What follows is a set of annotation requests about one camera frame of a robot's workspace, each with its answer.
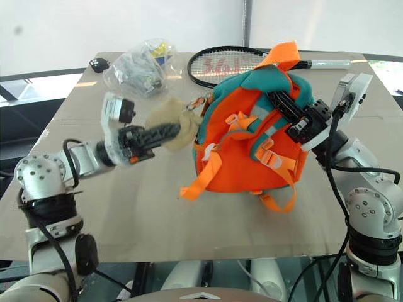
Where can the grey vertical pole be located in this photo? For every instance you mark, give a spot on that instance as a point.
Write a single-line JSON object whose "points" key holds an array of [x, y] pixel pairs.
{"points": [[246, 22]]}

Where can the clear plastic bag with items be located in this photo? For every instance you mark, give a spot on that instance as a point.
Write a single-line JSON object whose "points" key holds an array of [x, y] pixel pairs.
{"points": [[141, 67]]}

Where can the silver robot torso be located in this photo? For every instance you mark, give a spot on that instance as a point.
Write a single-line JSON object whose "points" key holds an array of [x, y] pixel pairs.
{"points": [[204, 294]]}

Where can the brown cardboard table cover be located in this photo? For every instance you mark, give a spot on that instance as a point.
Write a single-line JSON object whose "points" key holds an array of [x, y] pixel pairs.
{"points": [[126, 204]]}

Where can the orange and teal backpack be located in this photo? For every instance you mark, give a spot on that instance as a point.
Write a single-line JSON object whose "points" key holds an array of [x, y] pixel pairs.
{"points": [[248, 141]]}

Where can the small black paw-print object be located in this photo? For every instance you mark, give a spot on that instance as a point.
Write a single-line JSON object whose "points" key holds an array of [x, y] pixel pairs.
{"points": [[98, 64]]}

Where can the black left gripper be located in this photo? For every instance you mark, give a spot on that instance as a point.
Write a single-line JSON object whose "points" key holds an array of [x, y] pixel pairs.
{"points": [[133, 146]]}

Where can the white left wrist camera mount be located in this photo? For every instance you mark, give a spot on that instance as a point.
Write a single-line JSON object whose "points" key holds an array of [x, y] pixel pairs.
{"points": [[114, 107]]}

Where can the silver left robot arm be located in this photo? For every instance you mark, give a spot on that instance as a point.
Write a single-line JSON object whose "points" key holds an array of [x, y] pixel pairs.
{"points": [[37, 176]]}

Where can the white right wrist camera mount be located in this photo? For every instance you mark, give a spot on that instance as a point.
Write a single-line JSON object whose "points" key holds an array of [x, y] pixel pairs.
{"points": [[354, 94]]}

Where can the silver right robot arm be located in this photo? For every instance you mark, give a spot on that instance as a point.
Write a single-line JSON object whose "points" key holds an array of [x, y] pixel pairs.
{"points": [[368, 201]]}

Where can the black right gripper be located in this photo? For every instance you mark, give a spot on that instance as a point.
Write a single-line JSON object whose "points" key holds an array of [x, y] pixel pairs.
{"points": [[311, 121]]}

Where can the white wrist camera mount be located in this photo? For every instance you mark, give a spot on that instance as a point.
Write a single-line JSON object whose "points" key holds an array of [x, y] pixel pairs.
{"points": [[354, 94], [114, 107]]}

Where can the black tennis racket white grip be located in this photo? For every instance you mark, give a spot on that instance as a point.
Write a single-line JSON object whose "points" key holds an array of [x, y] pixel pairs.
{"points": [[220, 67]]}

